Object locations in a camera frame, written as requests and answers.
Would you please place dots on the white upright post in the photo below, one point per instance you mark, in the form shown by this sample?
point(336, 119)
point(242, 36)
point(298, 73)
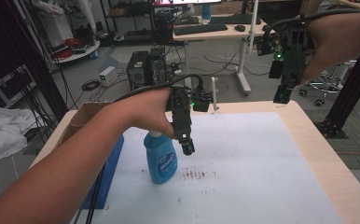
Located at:
point(214, 93)

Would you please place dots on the white table mat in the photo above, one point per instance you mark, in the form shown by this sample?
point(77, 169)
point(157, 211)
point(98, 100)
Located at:
point(237, 174)

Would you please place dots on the person's right hand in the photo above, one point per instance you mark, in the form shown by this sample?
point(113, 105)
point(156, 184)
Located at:
point(333, 43)

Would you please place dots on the computer monitor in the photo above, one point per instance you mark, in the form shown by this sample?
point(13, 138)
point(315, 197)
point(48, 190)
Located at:
point(187, 2)

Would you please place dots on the black computer tower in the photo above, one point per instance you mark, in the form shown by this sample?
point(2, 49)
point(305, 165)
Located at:
point(137, 70)
point(158, 65)

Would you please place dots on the black shelf rack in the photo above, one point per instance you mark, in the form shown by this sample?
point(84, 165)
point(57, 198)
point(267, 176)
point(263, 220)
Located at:
point(128, 18)

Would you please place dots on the round white side table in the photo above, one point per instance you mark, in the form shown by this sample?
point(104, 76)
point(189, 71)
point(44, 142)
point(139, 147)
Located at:
point(78, 54)

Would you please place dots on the small white device box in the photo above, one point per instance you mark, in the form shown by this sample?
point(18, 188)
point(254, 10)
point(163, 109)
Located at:
point(108, 76)

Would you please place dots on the black metal frame stand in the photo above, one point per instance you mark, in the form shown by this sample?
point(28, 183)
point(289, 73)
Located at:
point(352, 87)

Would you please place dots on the black keyboard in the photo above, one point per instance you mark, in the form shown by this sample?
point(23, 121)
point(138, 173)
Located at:
point(235, 19)
point(200, 28)

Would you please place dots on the black computer mouse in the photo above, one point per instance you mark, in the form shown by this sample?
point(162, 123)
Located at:
point(240, 28)

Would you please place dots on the person's left hand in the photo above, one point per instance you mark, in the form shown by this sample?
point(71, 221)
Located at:
point(147, 110)

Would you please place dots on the blue drink bottle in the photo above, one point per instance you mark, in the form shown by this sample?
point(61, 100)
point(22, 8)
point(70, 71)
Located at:
point(205, 12)

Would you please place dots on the brown cardboard box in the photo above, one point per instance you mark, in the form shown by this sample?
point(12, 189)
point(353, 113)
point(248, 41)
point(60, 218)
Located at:
point(81, 119)

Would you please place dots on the light wooden office desk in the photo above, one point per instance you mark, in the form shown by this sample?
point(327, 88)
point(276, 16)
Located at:
point(218, 33)

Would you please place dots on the black equipment case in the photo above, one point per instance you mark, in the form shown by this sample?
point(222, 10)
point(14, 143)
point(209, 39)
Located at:
point(13, 85)

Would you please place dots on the office chair wheeled base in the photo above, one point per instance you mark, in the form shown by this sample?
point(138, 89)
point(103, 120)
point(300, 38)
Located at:
point(327, 84)

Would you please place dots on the blue spray bottle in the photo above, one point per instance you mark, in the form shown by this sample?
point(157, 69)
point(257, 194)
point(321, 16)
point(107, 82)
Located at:
point(162, 161)

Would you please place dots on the white crumpled cloth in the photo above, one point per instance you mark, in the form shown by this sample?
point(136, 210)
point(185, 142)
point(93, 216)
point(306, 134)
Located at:
point(1, 133)

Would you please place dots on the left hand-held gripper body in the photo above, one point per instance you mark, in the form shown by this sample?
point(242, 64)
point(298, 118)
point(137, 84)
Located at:
point(181, 118)

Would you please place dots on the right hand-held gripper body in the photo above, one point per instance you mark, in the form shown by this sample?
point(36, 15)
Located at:
point(293, 56)

